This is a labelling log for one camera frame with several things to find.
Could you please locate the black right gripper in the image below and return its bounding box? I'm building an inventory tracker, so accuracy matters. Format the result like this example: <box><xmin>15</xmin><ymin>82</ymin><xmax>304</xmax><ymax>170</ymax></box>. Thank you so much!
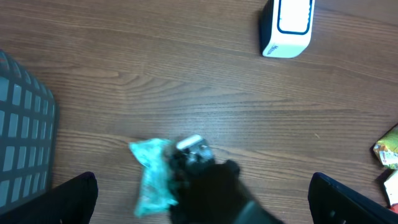
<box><xmin>169</xmin><ymin>151</ymin><xmax>249</xmax><ymax>224</ymax></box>

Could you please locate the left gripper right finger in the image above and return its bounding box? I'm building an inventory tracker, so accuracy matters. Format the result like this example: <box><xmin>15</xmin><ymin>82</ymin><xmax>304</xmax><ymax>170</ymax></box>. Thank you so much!
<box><xmin>308</xmin><ymin>172</ymin><xmax>397</xmax><ymax>224</ymax></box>

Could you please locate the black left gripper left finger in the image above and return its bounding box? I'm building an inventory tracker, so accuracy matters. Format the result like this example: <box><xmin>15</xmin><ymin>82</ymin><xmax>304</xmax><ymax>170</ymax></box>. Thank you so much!
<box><xmin>1</xmin><ymin>172</ymin><xmax>98</xmax><ymax>224</ymax></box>

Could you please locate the teal snack packet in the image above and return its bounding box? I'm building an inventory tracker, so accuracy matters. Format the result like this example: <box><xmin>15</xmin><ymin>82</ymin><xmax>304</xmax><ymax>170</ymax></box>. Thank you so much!
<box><xmin>129</xmin><ymin>138</ymin><xmax>178</xmax><ymax>218</ymax></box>

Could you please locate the green snack pouch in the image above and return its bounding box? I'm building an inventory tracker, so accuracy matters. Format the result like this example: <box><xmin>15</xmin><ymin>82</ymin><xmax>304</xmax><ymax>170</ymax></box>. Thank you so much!
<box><xmin>373</xmin><ymin>125</ymin><xmax>397</xmax><ymax>170</ymax></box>

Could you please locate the orange pasta package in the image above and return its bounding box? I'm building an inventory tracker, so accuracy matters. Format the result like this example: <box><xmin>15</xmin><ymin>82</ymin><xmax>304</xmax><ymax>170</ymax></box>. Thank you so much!
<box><xmin>390</xmin><ymin>204</ymin><xmax>398</xmax><ymax>213</ymax></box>

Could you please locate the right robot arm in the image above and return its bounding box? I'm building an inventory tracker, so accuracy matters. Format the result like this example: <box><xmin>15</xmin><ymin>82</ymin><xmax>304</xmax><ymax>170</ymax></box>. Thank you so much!
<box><xmin>169</xmin><ymin>151</ymin><xmax>282</xmax><ymax>224</ymax></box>

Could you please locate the white barcode scanner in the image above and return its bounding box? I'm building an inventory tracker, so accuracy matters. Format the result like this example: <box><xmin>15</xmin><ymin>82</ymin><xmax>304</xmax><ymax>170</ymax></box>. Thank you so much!
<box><xmin>259</xmin><ymin>0</ymin><xmax>315</xmax><ymax>58</ymax></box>

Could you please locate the grey plastic mesh basket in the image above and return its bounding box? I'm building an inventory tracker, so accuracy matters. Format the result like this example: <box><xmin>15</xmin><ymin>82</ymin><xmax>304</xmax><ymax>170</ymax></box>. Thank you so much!
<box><xmin>0</xmin><ymin>52</ymin><xmax>59</xmax><ymax>213</ymax></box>

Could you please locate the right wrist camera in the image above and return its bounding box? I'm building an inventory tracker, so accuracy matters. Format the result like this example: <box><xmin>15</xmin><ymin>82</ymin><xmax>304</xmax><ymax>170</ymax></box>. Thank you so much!
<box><xmin>176</xmin><ymin>134</ymin><xmax>214</xmax><ymax>166</ymax></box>

